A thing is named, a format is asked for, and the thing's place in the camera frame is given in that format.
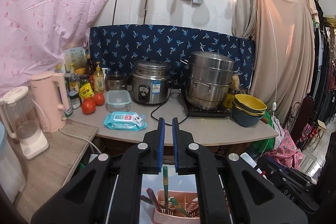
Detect dark red chopstick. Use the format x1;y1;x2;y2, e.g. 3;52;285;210
146;188;161;212
140;195;154;205

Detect pink floral garment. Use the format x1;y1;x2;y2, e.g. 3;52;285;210
265;129;303;170

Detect blue wet wipes pack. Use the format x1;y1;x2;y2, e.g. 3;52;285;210
103;111;147;131

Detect black induction cooker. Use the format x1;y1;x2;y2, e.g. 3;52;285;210
183;97;231;118

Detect green plastic bag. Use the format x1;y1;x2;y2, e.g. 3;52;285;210
251;111;275;157

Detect grey back counter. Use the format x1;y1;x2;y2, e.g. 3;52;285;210
70;89;278;146

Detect steel rice cooker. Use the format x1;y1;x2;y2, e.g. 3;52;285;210
131;60;171;105

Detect pink perforated utensil holder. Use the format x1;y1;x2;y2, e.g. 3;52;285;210
152;190;201;223

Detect clear food container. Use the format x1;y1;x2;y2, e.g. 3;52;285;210
105;90;131;113

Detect stacked steel steamer pot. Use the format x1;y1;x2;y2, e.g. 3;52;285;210
180;51;239;110

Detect stacked yellow blue bowls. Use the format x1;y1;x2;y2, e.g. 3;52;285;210
231;94;267;127

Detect small steel lidded pot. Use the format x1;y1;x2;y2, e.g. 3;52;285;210
105;72;128;91

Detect right tomato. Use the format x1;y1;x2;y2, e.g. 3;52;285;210
93;93;105;106

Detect tomato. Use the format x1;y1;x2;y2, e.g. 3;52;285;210
81;98;96;115
93;93;105;106

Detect left tomato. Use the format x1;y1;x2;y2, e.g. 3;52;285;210
81;98;96;115

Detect yellow oil bottle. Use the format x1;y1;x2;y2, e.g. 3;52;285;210
93;61;105;94

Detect yellow seasoning packet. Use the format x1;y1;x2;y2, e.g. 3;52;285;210
79;83;95;100

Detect navy floral backsplash cloth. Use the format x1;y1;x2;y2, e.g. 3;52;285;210
88;24;255;88

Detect pink electric kettle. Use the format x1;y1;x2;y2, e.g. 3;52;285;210
30;71;71;133

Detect white blender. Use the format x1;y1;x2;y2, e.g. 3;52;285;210
1;86;49;160

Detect white dish drainer box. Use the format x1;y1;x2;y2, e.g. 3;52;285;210
0;123;26;203

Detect beige curtain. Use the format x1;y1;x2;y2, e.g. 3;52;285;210
232;0;315;121

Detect pink dotted curtain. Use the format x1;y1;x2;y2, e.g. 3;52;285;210
1;0;108;93

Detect white switch cord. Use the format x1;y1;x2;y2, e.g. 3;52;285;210
253;0;280;156

